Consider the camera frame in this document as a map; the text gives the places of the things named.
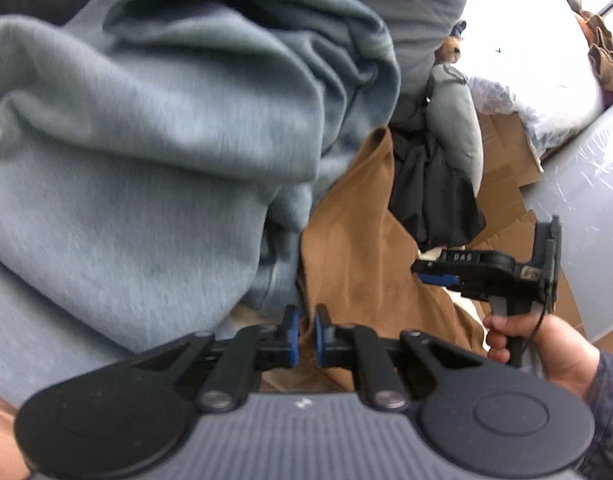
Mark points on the white fluffy blanket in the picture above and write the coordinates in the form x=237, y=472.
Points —
x=546, y=105

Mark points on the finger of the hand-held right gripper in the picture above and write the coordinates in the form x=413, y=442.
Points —
x=434, y=270

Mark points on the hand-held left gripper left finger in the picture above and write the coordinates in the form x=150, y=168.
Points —
x=295, y=340

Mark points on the grey plastic-wrapped mattress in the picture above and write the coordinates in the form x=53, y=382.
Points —
x=586, y=200

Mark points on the person's right hand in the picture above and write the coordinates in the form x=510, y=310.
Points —
x=556, y=350

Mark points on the dark grey cloth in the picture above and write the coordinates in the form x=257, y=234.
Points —
x=416, y=10

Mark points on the grey-blue sweatshirt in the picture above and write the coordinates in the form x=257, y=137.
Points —
x=136, y=160

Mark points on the brown cardboard sheet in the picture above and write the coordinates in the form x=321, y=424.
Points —
x=506, y=180

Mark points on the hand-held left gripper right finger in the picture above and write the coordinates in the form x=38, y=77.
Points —
x=319, y=342

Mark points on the brown printed t-shirt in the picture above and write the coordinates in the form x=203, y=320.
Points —
x=356, y=250

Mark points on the small brown plush toy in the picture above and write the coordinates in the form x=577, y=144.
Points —
x=449, y=47

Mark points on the brown hanging bags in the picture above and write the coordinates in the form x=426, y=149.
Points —
x=603, y=55

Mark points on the grey neck pillow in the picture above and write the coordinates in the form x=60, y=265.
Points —
x=456, y=120

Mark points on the crumpled black garment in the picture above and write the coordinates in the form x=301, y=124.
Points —
x=431, y=195

